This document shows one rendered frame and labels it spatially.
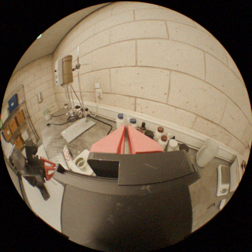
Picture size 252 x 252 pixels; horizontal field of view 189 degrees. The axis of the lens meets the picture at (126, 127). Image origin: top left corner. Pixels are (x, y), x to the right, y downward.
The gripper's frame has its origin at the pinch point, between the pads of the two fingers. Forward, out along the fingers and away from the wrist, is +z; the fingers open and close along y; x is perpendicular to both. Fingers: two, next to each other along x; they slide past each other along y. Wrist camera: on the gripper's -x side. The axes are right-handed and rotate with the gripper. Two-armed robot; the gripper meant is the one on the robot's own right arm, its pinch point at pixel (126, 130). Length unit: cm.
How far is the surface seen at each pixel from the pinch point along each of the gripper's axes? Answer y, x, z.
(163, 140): -19.1, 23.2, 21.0
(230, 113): -70, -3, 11
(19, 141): 247, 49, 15
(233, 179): -82, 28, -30
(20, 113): 231, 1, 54
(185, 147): -33.4, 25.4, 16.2
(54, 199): 38, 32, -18
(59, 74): 42, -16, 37
